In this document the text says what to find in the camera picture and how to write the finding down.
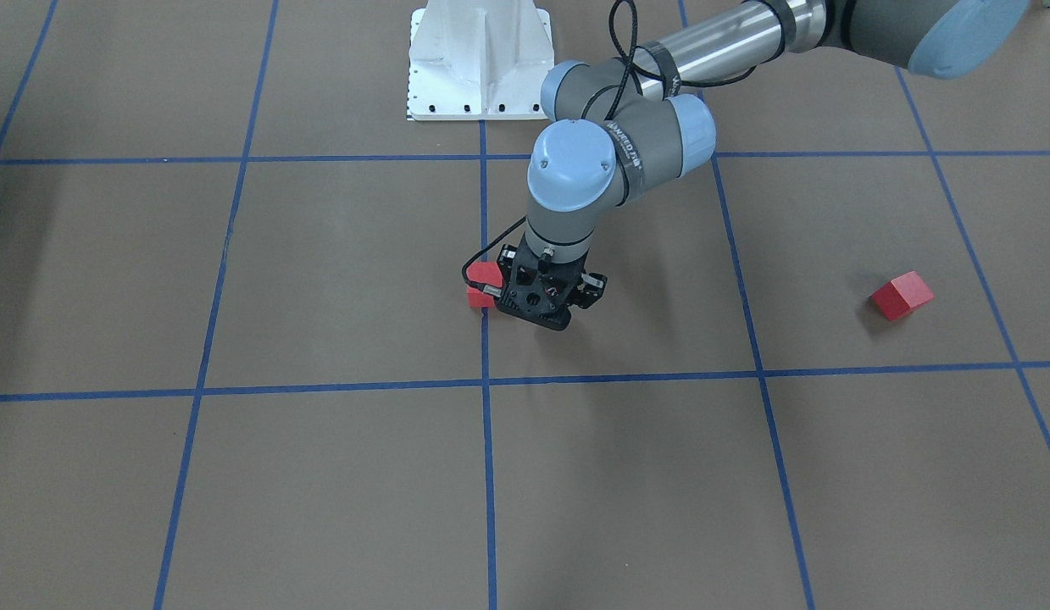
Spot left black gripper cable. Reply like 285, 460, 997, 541
461, 0, 758, 297

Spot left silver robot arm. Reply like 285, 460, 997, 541
460, 1, 1028, 331

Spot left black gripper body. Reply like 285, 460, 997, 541
495, 246, 586, 331

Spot white pedestal column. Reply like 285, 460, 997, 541
406, 1, 555, 121

